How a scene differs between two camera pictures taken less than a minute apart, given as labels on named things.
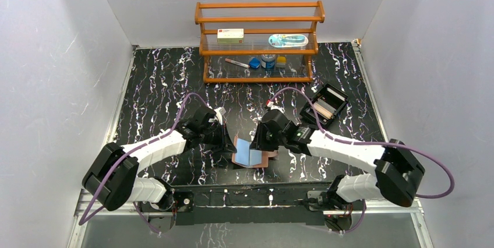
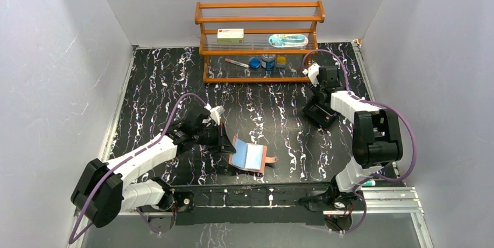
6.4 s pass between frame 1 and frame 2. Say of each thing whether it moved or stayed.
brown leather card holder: moved
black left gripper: stayed
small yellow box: stayed
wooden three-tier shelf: stayed
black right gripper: moved
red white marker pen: stayed
